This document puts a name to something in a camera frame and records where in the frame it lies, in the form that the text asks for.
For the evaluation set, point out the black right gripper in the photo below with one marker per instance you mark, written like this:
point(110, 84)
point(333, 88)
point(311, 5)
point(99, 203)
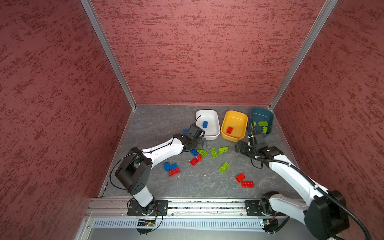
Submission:
point(242, 150)

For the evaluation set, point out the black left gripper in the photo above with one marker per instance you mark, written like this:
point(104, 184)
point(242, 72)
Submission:
point(200, 145)

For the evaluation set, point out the red lego brick large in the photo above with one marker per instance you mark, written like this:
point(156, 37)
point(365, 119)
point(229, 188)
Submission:
point(174, 172)
point(247, 184)

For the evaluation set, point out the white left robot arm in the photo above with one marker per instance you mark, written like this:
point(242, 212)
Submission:
point(135, 168)

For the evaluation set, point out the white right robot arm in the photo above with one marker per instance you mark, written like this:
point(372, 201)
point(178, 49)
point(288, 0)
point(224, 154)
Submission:
point(321, 211)

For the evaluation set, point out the green lego brick tilted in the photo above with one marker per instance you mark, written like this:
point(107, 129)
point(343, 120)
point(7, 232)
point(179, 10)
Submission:
point(203, 153)

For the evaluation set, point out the green lego brick upright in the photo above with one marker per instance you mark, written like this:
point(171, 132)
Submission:
point(214, 153)

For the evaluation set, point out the white plastic container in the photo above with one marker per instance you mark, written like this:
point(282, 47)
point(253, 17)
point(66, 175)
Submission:
point(208, 120)

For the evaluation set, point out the dark teal plastic container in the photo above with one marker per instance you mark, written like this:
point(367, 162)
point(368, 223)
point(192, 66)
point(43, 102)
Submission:
point(262, 120)

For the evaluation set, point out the blue lego brick small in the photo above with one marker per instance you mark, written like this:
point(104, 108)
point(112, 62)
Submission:
point(174, 166)

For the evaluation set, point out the yellow plastic container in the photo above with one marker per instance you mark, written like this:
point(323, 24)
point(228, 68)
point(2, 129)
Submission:
point(238, 121)

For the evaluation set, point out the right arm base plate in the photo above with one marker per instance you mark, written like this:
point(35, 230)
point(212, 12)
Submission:
point(257, 208)

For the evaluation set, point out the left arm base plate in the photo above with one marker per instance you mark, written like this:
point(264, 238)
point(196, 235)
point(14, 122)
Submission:
point(155, 207)

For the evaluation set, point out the white slotted cable duct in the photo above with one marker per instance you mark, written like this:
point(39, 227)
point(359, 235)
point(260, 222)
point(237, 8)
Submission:
point(192, 224)

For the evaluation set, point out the aluminium front rail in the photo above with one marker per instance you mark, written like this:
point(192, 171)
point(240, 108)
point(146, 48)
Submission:
point(178, 207)

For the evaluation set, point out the aluminium right corner post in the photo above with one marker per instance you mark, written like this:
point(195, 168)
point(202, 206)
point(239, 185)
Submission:
point(317, 26)

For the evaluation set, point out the aluminium corner post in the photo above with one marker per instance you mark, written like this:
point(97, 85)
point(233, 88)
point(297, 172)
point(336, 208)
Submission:
point(317, 26)
point(97, 26)

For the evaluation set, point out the aluminium left corner post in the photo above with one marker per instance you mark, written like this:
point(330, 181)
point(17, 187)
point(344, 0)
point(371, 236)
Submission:
point(97, 26)

